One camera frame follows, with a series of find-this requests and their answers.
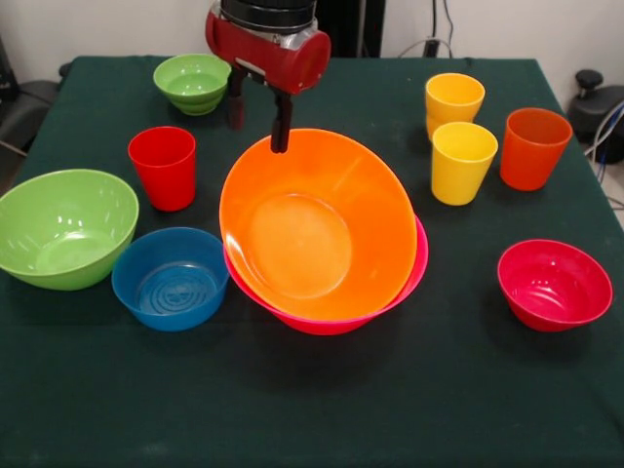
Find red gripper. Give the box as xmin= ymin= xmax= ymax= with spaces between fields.
xmin=204 ymin=9 xmax=332 ymax=155

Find large orange bowl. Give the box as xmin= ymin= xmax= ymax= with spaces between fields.
xmin=218 ymin=128 xmax=419 ymax=314

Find large pink bowl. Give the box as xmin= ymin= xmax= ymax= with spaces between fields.
xmin=222 ymin=214 xmax=430 ymax=336

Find small green bowl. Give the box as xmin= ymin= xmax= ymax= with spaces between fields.
xmin=152 ymin=53 xmax=233 ymax=117

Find red cup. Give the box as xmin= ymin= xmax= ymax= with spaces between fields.
xmin=127 ymin=126 xmax=198 ymax=213

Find black cabinet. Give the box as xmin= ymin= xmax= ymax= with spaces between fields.
xmin=232 ymin=0 xmax=386 ymax=59

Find blue bowl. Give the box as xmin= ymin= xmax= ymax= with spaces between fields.
xmin=111 ymin=226 xmax=230 ymax=333

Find large green bowl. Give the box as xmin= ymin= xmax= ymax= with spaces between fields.
xmin=0 ymin=169 xmax=140 ymax=293

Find black chair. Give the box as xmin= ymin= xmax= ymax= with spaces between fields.
xmin=0 ymin=33 xmax=73 ymax=157

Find orange cup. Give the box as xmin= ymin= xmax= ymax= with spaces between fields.
xmin=499 ymin=108 xmax=573 ymax=192

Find dark green tablecloth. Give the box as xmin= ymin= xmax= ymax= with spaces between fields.
xmin=0 ymin=56 xmax=624 ymax=468

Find black equipment base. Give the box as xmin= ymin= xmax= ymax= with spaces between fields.
xmin=567 ymin=69 xmax=624 ymax=145

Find red bowl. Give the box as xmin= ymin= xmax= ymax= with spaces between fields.
xmin=496 ymin=238 xmax=614 ymax=333

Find white cable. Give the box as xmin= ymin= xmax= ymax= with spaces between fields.
xmin=397 ymin=36 xmax=454 ymax=59

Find blue and white cables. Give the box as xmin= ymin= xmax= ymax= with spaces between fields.
xmin=583 ymin=99 xmax=624 ymax=167

